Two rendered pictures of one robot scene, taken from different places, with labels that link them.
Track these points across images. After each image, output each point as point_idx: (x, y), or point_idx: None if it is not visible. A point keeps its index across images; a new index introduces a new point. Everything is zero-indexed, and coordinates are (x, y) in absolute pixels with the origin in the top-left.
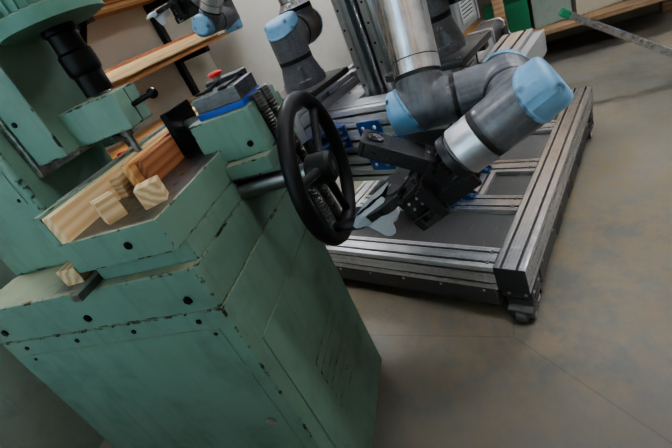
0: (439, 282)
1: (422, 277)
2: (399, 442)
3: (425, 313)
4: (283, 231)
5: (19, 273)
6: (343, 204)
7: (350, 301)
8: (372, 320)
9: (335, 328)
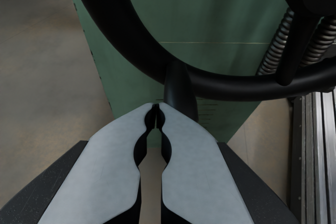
0: (300, 196)
1: (302, 178)
2: (164, 165)
3: (272, 178)
4: (247, 10)
5: None
6: (279, 70)
7: (245, 115)
8: (258, 133)
9: (204, 108)
